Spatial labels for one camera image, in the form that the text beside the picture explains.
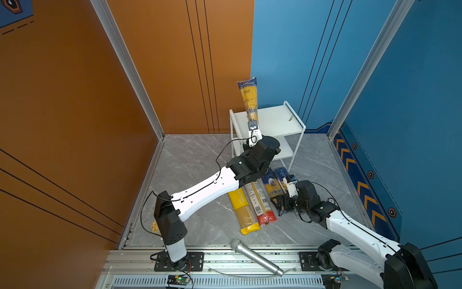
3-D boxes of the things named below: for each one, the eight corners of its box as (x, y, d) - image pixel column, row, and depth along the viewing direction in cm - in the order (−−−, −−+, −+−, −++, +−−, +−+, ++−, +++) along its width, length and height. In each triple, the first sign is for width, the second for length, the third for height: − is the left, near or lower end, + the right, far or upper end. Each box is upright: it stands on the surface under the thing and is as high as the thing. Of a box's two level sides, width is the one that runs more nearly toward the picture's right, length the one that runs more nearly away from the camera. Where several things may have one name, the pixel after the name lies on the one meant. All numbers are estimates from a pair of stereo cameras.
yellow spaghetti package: (242, 235, 82) (242, 233, 79) (228, 196, 94) (228, 193, 92) (258, 228, 84) (259, 226, 81) (243, 191, 96) (243, 188, 93)
